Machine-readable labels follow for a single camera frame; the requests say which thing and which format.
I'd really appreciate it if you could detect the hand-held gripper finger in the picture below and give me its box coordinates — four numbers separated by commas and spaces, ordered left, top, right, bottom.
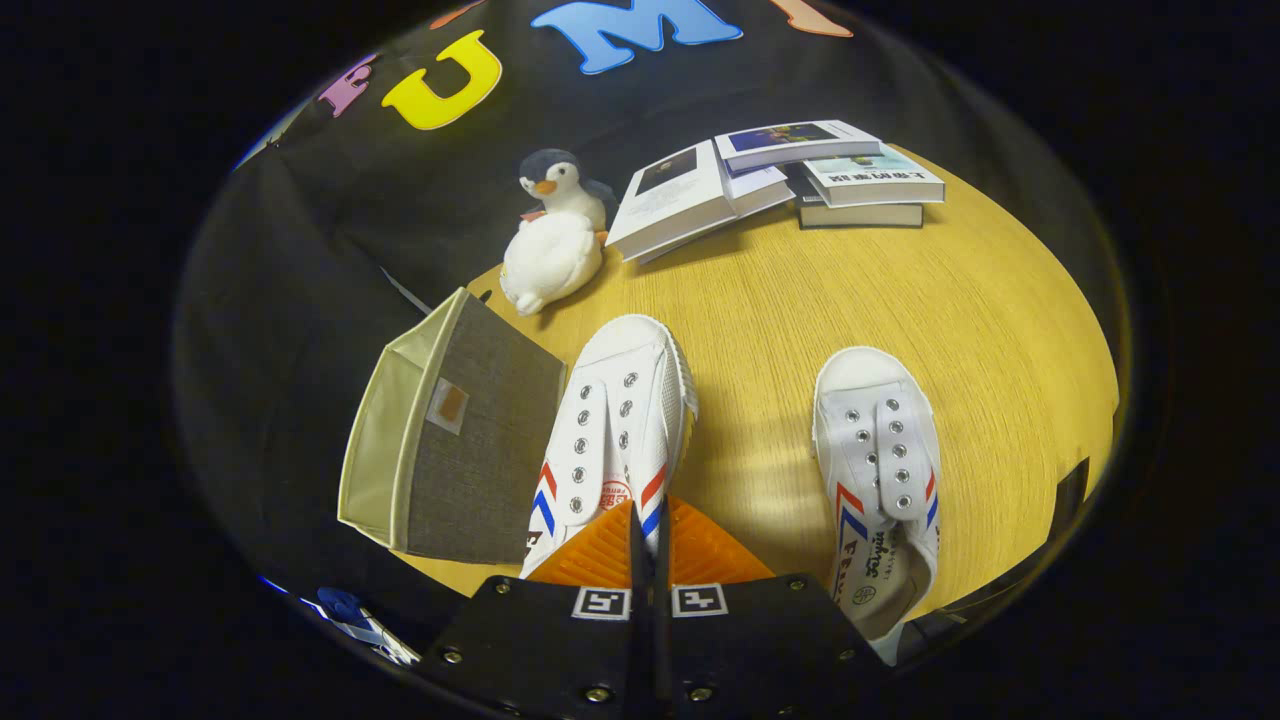
653, 497, 891, 720
415, 500, 647, 720

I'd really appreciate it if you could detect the white shoe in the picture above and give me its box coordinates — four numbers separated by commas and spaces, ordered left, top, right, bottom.
811, 346, 943, 641
518, 314, 699, 581

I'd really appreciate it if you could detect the grey fabric storage box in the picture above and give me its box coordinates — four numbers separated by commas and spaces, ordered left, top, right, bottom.
337, 287, 568, 566

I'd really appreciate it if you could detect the blue and white packet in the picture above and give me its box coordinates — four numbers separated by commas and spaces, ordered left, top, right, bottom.
262, 575, 421, 666

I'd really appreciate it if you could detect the white plush toy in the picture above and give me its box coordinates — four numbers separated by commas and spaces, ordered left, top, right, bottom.
500, 210, 606, 317

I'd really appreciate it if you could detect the dark furniture piece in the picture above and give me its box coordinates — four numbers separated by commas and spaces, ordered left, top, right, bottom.
1040, 458, 1091, 561

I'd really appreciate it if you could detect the white book with portrait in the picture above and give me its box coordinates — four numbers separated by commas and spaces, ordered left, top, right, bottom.
605, 140, 741, 263

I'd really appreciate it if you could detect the plain white book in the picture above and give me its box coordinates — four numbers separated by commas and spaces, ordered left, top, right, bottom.
722, 160, 796, 216

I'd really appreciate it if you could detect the navy penguin plush toy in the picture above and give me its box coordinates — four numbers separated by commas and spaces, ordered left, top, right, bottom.
518, 148, 619, 233

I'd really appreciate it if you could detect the dark book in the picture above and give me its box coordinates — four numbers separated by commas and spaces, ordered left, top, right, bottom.
790, 165, 924, 229

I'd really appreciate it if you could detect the book with pale teal cover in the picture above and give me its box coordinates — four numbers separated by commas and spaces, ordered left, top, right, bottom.
800, 145, 946, 209

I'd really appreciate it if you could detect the book with blue cover picture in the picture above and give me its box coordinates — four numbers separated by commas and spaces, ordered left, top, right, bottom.
714, 120, 883, 173

